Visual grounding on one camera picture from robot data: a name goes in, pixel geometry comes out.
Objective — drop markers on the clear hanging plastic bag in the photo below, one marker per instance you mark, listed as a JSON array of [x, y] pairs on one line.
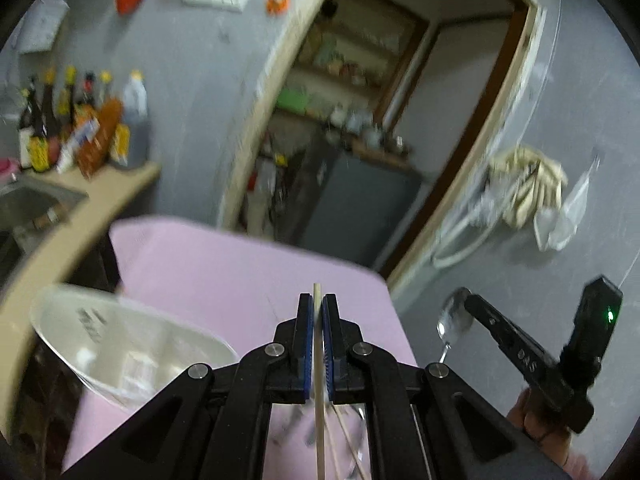
[[555, 228]]

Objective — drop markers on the wine bottle white label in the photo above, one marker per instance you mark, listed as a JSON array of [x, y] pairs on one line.
[[26, 124]]

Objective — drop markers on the wooden shelf unit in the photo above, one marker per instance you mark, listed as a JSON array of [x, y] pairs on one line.
[[354, 56]]

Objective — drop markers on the orange wall hook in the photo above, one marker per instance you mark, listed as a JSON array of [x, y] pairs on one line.
[[276, 7]]

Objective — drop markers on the person's right hand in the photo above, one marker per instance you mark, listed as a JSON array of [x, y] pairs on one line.
[[554, 441]]

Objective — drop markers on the dark soy sauce bottle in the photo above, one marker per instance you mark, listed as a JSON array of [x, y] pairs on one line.
[[44, 144]]

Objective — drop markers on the grey cabinet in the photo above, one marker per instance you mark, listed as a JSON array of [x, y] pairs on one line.
[[345, 207]]

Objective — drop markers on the steel kitchen sink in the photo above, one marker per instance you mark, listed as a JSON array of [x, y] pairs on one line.
[[30, 208]]

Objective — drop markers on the white wall box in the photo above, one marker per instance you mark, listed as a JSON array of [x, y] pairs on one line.
[[43, 22]]

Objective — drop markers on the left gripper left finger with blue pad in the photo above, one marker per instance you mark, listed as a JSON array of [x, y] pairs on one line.
[[211, 423]]

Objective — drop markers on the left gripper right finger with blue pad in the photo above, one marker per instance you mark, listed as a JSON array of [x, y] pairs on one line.
[[423, 422]]

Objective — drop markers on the black tracker with green light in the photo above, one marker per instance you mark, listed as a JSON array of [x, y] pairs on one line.
[[594, 323]]

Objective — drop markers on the wooden chopstick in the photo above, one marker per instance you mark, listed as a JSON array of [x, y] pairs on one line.
[[317, 354], [355, 446]]

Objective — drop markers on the green box on shelf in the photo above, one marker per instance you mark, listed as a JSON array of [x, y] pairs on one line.
[[292, 101]]

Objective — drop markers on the brown snack packet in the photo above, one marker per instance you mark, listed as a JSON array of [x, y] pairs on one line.
[[92, 154]]

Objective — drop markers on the white plastic utensil holder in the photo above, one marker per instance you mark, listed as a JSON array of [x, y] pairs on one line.
[[120, 349]]

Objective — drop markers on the steel spoon apart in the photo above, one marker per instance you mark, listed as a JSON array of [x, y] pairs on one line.
[[454, 320]]

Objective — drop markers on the large dark vinegar jug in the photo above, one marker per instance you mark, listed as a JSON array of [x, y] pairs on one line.
[[130, 145]]

